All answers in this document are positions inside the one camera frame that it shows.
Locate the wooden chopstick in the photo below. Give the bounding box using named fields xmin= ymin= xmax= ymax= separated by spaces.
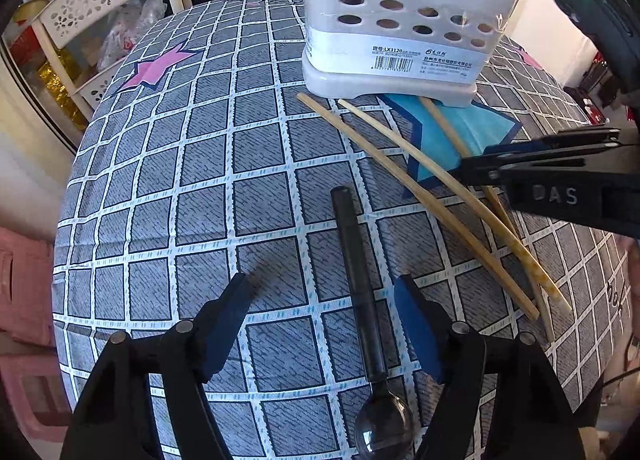
xmin=277 ymin=87 xmax=540 ymax=331
xmin=336 ymin=98 xmax=573 ymax=315
xmin=420 ymin=97 xmax=555 ymax=344

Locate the black handled spoon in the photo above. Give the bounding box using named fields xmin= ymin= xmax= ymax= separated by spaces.
xmin=331 ymin=186 xmax=413 ymax=459

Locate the white plastic utensil holder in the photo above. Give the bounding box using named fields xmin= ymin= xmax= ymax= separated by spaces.
xmin=302 ymin=0 xmax=519 ymax=108

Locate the pink plastic stool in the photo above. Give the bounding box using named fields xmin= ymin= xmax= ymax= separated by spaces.
xmin=1 ymin=228 xmax=70 ymax=443

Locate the grey checked tablecloth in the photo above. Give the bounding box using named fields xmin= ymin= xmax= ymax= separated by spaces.
xmin=52 ymin=0 xmax=632 ymax=459

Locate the white perforated storage rack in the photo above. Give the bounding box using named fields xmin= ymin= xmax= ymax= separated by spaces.
xmin=27 ymin=0 xmax=194 ymax=122

